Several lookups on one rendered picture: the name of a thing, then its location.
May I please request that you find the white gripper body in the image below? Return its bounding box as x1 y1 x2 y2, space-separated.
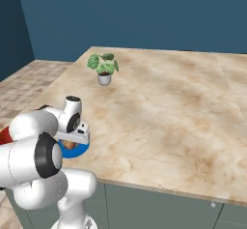
57 129 92 146

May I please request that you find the grey-green cabinet door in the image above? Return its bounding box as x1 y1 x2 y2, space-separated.
4 182 109 229
104 182 225 229
213 203 247 229

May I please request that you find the orange peach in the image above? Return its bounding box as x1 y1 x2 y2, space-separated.
66 141 79 151

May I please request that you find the red small plate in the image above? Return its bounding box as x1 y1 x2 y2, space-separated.
0 104 51 146

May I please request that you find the green plant in white pot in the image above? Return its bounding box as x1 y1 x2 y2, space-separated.
86 52 121 87

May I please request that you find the blue bowl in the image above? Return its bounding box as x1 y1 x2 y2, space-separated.
58 135 92 159

